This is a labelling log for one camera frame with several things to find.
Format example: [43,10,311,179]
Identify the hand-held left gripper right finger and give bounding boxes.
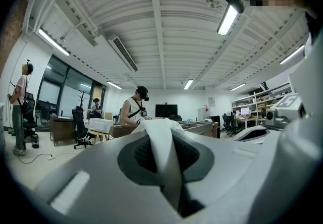
[171,128,266,218]

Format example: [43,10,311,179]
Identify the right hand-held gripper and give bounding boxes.
[233,93,308,144]

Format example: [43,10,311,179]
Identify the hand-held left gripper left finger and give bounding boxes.
[34,131,182,224]

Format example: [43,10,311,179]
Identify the brown cart bag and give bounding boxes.
[111,124,139,140]

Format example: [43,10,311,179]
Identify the white cloth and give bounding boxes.
[131,118,187,212]

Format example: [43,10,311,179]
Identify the stainless steel housekeeping cart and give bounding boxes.
[176,120,221,139]

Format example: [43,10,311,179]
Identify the black office chair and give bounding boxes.
[222,111,239,137]
[72,106,93,150]
[21,91,40,149]

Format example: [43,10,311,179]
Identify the white storage shelf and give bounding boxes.
[231,83,295,119]

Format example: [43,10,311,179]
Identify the yellow wooden stool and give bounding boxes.
[87,129,112,145]

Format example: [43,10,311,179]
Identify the white rectangular box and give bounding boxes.
[88,118,114,132]

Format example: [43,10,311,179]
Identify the white tall cabinet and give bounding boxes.
[197,106,211,122]

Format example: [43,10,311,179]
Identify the brown wooden desk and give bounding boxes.
[49,114,76,147]

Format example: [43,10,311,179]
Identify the dark wooden coat rack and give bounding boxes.
[77,89,88,110]

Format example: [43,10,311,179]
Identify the black computer monitor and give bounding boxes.
[155,103,178,119]

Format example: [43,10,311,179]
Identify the dark framed glass window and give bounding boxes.
[35,53,106,118]

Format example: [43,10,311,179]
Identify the white ceiling air vent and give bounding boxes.
[107,36,139,72]

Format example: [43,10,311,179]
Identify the white ceiling smoke detector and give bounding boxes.
[206,0,223,10]

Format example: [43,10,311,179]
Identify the black floor cable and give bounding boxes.
[19,153,52,164]

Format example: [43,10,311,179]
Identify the white ceiling cable tray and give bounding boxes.
[50,0,98,47]

